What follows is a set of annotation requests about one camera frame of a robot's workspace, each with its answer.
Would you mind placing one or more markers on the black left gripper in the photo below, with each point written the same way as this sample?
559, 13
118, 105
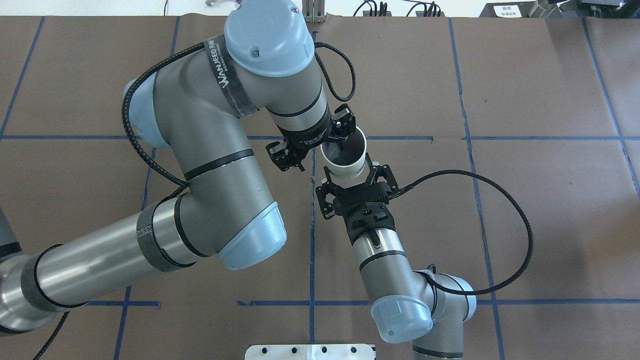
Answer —
306, 136

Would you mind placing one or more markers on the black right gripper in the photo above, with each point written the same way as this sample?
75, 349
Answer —
325, 199

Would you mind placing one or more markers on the white mug with handle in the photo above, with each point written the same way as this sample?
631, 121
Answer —
346, 162

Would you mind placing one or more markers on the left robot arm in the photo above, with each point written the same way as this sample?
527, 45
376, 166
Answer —
183, 116

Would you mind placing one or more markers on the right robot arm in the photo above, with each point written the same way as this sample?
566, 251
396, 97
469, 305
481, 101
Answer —
426, 308

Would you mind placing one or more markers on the white central pillar with base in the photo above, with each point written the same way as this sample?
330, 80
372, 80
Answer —
336, 351

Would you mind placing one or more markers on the aluminium frame post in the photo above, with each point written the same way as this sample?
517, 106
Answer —
314, 11

